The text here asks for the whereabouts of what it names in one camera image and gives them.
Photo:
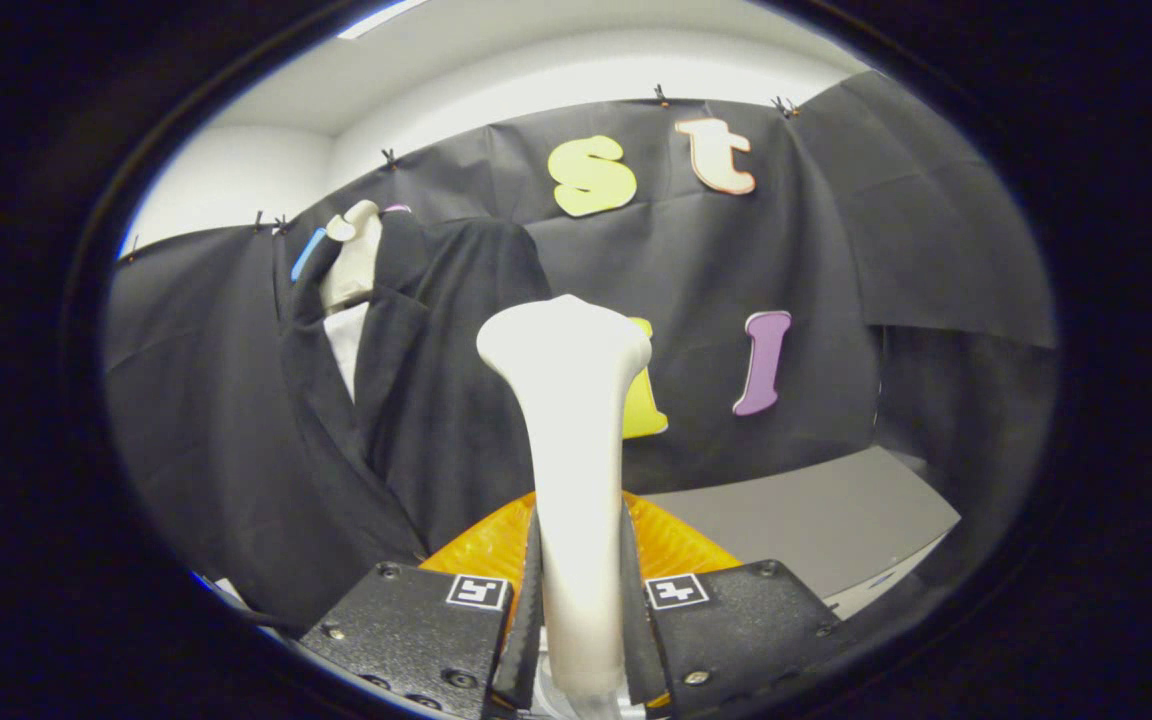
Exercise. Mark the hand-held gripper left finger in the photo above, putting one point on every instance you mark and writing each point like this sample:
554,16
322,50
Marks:
406,640

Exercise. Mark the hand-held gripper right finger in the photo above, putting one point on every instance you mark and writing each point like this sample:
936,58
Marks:
746,630

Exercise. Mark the black blazer jacket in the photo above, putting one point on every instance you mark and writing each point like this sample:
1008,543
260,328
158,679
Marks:
456,400

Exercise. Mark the beige cabinet with grey top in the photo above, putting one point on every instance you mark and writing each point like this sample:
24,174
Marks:
816,520

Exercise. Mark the black backdrop cloth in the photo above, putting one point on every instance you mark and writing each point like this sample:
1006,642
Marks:
816,250

